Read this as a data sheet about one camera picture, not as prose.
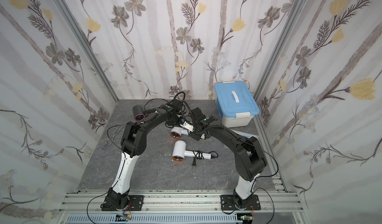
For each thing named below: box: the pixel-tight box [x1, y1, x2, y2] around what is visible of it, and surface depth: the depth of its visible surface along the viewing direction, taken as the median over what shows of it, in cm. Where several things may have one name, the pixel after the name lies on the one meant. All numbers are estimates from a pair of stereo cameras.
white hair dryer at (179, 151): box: [171, 139, 212, 162], surface depth 89 cm
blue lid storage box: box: [214, 81, 260, 128], surface depth 99 cm
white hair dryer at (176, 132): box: [169, 126, 191, 139], surface depth 97 cm
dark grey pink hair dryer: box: [132, 104, 157, 122], surface depth 109 cm
